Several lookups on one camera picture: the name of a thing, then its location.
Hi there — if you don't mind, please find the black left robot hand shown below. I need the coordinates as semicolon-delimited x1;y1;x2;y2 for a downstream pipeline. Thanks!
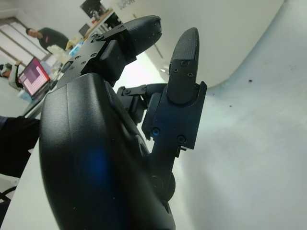
39;15;208;230

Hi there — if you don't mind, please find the black laptop with red screen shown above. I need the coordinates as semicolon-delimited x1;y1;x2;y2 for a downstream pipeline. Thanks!
17;57;52;100

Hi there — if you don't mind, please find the person in white sleeve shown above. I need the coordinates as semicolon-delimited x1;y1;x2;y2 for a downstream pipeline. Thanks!
0;60;25;91

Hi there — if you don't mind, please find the person in black shirt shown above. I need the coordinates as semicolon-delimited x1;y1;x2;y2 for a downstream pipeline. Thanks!
25;26;71;52

